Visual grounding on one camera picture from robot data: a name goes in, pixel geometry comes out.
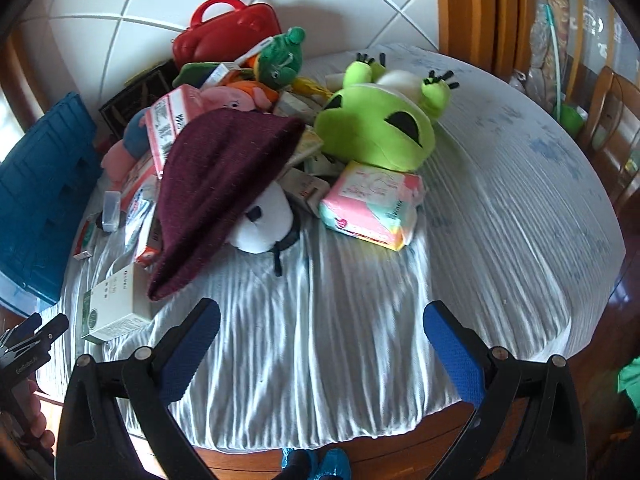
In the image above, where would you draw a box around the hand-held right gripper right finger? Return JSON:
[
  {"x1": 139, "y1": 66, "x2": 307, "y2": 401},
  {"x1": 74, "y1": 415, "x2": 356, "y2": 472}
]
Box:
[{"x1": 422, "y1": 301, "x2": 587, "y2": 480}]

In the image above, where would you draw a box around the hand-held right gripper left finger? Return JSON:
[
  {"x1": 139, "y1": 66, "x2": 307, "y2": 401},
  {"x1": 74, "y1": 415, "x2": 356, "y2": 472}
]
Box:
[{"x1": 56, "y1": 298, "x2": 222, "y2": 480}]

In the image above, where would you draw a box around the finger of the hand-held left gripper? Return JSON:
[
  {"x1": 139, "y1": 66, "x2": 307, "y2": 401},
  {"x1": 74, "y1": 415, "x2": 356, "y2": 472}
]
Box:
[
  {"x1": 10, "y1": 313, "x2": 70, "y2": 356},
  {"x1": 0, "y1": 312, "x2": 43, "y2": 350}
]

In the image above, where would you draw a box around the blue plastic crate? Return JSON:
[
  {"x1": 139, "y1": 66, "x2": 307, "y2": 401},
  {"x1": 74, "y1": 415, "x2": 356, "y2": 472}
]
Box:
[{"x1": 0, "y1": 91, "x2": 103, "y2": 306}]

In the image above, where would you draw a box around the small clear plastic container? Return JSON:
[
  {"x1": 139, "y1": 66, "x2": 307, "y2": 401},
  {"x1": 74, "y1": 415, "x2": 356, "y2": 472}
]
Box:
[{"x1": 100, "y1": 191, "x2": 122, "y2": 233}]

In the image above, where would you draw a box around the person's left hand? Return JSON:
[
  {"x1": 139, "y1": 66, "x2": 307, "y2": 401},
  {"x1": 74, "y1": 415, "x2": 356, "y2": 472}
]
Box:
[{"x1": 17, "y1": 380, "x2": 56, "y2": 453}]

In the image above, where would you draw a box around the white green cardboard box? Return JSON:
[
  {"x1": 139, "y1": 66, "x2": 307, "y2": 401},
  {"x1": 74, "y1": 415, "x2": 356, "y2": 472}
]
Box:
[{"x1": 80, "y1": 262, "x2": 153, "y2": 345}]

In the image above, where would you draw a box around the green orange small box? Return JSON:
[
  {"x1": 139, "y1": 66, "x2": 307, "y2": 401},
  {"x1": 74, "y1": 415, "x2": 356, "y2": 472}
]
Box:
[{"x1": 74, "y1": 212, "x2": 101, "y2": 261}]

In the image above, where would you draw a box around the round wooden table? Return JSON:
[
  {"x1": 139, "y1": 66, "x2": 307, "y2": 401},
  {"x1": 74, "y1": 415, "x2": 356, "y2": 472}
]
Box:
[{"x1": 40, "y1": 395, "x2": 481, "y2": 480}]

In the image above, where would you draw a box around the white red cardboard box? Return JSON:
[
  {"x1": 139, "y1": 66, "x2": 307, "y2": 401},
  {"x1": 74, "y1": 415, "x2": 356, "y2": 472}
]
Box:
[{"x1": 135, "y1": 200, "x2": 163, "y2": 266}]

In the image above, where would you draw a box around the white black panda plush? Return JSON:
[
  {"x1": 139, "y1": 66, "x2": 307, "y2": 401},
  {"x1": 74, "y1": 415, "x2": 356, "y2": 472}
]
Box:
[{"x1": 229, "y1": 180, "x2": 301, "y2": 277}]

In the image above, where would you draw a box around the blue shoe cover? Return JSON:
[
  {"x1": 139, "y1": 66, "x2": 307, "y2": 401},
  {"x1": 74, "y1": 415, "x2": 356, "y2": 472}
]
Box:
[
  {"x1": 280, "y1": 447, "x2": 306, "y2": 473},
  {"x1": 320, "y1": 447, "x2": 352, "y2": 480}
]

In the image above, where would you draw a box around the maroon knit hat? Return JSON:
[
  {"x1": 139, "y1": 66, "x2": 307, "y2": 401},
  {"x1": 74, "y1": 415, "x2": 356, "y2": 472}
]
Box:
[{"x1": 147, "y1": 108, "x2": 307, "y2": 302}]

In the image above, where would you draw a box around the pastel sanitary pad pack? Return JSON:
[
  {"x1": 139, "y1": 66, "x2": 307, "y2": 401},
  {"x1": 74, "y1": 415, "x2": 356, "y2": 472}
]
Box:
[{"x1": 319, "y1": 160, "x2": 428, "y2": 252}]

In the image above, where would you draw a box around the green cloth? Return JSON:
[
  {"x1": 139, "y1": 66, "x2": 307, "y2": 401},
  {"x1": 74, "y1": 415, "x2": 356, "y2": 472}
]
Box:
[{"x1": 617, "y1": 355, "x2": 640, "y2": 408}]

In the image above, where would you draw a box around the pink pig plush blue shirt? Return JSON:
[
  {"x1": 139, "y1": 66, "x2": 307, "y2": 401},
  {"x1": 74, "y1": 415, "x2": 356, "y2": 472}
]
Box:
[{"x1": 100, "y1": 107, "x2": 173, "y2": 183}]

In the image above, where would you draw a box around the pink white cardboard box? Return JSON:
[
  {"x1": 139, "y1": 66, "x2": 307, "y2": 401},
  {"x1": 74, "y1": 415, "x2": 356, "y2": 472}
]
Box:
[{"x1": 149, "y1": 85, "x2": 201, "y2": 178}]

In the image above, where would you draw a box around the black gift box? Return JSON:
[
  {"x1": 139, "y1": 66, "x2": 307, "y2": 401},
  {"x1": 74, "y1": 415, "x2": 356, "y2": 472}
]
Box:
[{"x1": 97, "y1": 59, "x2": 181, "y2": 141}]

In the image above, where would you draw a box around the lime green frog plush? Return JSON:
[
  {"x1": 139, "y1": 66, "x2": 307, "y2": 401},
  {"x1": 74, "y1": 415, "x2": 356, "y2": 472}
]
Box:
[{"x1": 313, "y1": 51, "x2": 460, "y2": 171}]

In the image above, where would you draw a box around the green plastic basin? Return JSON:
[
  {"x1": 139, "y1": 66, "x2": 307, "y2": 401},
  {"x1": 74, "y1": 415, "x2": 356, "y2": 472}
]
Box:
[{"x1": 559, "y1": 104, "x2": 588, "y2": 133}]

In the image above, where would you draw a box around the green fabric pouch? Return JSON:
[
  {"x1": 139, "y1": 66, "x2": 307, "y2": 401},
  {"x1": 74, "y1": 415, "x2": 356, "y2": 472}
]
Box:
[{"x1": 172, "y1": 61, "x2": 226, "y2": 88}]

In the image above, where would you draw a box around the wooden chair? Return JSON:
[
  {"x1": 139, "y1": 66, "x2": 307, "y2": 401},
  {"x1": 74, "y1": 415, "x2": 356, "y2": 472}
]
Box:
[{"x1": 575, "y1": 65, "x2": 640, "y2": 211}]

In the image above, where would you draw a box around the dark green frog plush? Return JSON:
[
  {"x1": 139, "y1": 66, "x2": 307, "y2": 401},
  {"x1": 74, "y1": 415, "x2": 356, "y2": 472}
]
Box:
[{"x1": 235, "y1": 26, "x2": 307, "y2": 92}]

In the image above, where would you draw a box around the rolled patterned carpet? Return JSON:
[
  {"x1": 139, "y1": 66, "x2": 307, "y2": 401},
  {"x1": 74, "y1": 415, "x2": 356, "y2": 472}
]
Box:
[{"x1": 530, "y1": 0, "x2": 576, "y2": 106}]

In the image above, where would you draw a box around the teal plastic tube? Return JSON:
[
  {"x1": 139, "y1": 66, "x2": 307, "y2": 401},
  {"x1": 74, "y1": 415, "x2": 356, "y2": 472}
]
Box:
[{"x1": 545, "y1": 4, "x2": 563, "y2": 116}]

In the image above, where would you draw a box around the red hard carry case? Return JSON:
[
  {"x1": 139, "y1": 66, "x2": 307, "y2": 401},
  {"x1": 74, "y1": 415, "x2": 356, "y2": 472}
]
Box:
[{"x1": 172, "y1": 0, "x2": 282, "y2": 72}]

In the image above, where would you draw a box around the glass door wooden cabinet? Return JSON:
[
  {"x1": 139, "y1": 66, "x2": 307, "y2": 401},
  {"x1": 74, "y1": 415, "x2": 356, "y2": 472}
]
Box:
[{"x1": 570, "y1": 0, "x2": 640, "y2": 111}]

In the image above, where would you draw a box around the wooden wall frame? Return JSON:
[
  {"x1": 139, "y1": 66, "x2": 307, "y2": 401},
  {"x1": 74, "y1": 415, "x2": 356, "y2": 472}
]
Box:
[
  {"x1": 10, "y1": 25, "x2": 48, "y2": 131},
  {"x1": 434, "y1": 0, "x2": 538, "y2": 78}
]

